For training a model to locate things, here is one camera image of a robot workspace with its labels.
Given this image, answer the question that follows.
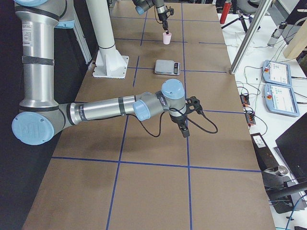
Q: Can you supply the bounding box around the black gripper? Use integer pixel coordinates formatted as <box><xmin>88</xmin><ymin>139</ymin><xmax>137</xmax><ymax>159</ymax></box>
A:
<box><xmin>170</xmin><ymin>115</ymin><xmax>190</xmax><ymax>138</ymax></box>
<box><xmin>158</xmin><ymin>12</ymin><xmax>169</xmax><ymax>33</ymax></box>

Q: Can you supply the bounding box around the black monitor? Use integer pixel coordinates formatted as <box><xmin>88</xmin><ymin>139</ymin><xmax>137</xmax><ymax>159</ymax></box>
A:
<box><xmin>276</xmin><ymin>114</ymin><xmax>307</xmax><ymax>182</ymax></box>

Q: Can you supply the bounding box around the orange black connector block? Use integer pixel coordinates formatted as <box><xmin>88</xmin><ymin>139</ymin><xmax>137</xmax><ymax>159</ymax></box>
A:
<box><xmin>240</xmin><ymin>93</ymin><xmax>250</xmax><ymax>107</ymax></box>

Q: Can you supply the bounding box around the blue teach pendant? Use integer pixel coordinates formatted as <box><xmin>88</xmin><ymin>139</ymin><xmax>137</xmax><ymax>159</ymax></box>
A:
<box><xmin>264</xmin><ymin>83</ymin><xmax>300</xmax><ymax>117</ymax></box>
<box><xmin>262</xmin><ymin>60</ymin><xmax>292</xmax><ymax>86</ymax></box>

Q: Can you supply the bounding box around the upper blue teach pendant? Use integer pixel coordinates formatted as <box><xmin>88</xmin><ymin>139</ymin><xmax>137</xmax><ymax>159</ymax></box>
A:
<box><xmin>262</xmin><ymin>60</ymin><xmax>292</xmax><ymax>86</ymax></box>

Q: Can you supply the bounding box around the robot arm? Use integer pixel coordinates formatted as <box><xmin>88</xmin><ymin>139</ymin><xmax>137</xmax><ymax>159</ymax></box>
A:
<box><xmin>133</xmin><ymin>0</ymin><xmax>174</xmax><ymax>34</ymax></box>
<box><xmin>12</xmin><ymin>0</ymin><xmax>189</xmax><ymax>145</ymax></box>

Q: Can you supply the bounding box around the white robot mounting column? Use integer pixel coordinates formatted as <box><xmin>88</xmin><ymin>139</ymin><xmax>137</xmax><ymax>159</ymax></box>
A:
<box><xmin>86</xmin><ymin>0</ymin><xmax>129</xmax><ymax>79</ymax></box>

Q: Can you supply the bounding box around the pink plastic cup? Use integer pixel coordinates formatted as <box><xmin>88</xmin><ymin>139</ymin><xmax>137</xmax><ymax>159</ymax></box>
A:
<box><xmin>163</xmin><ymin>32</ymin><xmax>172</xmax><ymax>45</ymax></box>

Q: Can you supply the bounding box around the silver digital kitchen scale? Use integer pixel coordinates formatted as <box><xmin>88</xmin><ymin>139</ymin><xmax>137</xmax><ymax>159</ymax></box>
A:
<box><xmin>154</xmin><ymin>59</ymin><xmax>181</xmax><ymax>76</ymax></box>

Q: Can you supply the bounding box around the red cylinder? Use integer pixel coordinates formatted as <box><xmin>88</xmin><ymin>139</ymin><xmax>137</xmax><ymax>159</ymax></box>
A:
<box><xmin>220</xmin><ymin>1</ymin><xmax>232</xmax><ymax>24</ymax></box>

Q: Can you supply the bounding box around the black tripod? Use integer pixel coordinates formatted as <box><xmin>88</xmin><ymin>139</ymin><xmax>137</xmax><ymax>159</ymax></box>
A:
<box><xmin>221</xmin><ymin>13</ymin><xmax>253</xmax><ymax>33</ymax></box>

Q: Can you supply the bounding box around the wooden board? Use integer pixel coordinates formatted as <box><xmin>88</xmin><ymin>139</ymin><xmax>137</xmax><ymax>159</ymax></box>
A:
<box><xmin>283</xmin><ymin>17</ymin><xmax>307</xmax><ymax>59</ymax></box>

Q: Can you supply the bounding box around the black box with label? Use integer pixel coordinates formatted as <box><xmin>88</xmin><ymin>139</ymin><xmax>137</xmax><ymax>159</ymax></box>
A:
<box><xmin>251</xmin><ymin>133</ymin><xmax>279</xmax><ymax>171</ymax></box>

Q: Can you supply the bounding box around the lower blue teach pendant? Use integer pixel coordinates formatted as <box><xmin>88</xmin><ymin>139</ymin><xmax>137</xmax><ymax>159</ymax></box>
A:
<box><xmin>264</xmin><ymin>83</ymin><xmax>300</xmax><ymax>117</ymax></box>

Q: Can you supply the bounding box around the glass bottle on desk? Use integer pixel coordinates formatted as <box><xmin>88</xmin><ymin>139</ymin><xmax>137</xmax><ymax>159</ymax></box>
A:
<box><xmin>267</xmin><ymin>22</ymin><xmax>287</xmax><ymax>47</ymax></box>

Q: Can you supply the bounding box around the aluminium frame post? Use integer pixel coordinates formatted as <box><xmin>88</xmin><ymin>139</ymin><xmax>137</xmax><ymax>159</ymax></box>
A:
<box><xmin>229</xmin><ymin>0</ymin><xmax>272</xmax><ymax>74</ymax></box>

